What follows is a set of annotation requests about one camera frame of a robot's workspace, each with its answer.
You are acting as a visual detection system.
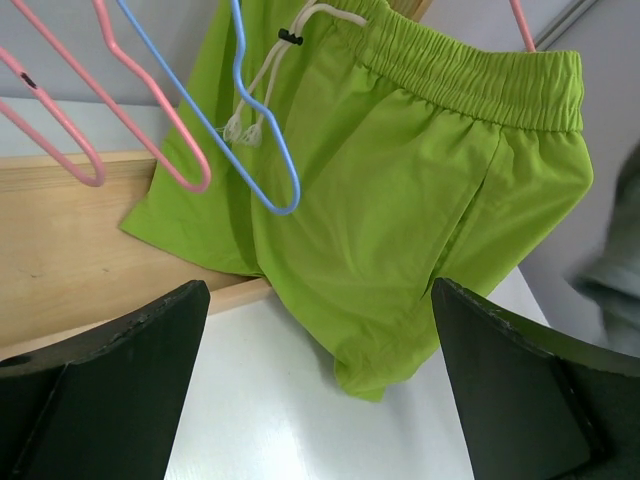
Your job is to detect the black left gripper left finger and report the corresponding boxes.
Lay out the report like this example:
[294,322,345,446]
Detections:
[1,280,210,479]

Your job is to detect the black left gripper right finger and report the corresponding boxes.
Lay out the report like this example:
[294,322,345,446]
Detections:
[431,278,639,480]

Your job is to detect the light grey shorts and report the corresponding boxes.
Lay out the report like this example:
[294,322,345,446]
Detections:
[572,147,639,357]

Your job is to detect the pink hanger of olive shorts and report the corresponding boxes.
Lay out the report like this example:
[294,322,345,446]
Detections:
[1,48,106,187]

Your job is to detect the pink hanger of yellow shorts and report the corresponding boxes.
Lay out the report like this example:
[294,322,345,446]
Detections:
[9,0,212,194]

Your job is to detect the blue hanger of grey shorts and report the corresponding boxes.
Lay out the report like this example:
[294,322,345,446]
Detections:
[115,0,301,216]

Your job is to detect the lime green shorts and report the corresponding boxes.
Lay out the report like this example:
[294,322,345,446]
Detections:
[121,1,593,401]

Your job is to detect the pink hanger of green shorts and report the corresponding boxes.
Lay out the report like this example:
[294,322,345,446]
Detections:
[509,0,536,53]

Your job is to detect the wooden clothes rack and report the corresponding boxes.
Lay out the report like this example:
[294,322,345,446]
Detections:
[1,2,419,348]

